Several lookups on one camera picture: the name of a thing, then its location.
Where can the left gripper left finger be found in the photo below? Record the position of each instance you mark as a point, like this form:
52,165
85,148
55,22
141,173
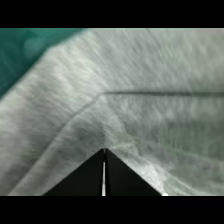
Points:
85,180

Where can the grey-brown garment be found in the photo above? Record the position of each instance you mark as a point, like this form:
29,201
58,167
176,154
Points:
140,73

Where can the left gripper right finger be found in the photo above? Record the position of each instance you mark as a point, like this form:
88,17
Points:
128,180

